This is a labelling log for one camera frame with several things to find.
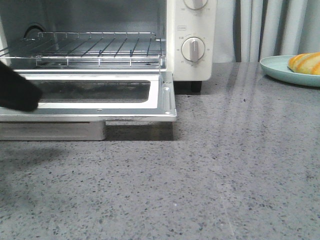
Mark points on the lower oven knob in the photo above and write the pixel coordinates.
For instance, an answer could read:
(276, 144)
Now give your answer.
(193, 49)

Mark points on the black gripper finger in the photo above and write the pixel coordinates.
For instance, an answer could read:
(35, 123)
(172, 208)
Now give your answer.
(16, 92)

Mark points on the light green plate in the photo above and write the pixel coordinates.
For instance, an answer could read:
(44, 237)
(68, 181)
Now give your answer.
(277, 68)

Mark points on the oven knob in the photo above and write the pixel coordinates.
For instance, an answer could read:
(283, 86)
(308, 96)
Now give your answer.
(193, 49)
(195, 4)

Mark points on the orange striped croissant bread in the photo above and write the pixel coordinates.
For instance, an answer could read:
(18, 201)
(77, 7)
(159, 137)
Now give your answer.
(305, 63)

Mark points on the metal wire oven rack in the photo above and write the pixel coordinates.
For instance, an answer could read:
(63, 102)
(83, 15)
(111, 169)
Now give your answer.
(88, 50)

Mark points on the oven glass door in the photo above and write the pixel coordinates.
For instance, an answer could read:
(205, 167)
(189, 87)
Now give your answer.
(77, 104)

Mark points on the white toaster oven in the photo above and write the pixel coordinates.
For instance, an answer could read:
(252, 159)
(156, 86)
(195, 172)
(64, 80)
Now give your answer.
(170, 20)

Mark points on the grey curtain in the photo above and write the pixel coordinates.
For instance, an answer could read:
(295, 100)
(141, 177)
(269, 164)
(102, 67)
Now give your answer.
(250, 30)

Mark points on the upper oven knob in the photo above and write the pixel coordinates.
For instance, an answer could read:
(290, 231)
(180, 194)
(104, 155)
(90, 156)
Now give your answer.
(195, 4)

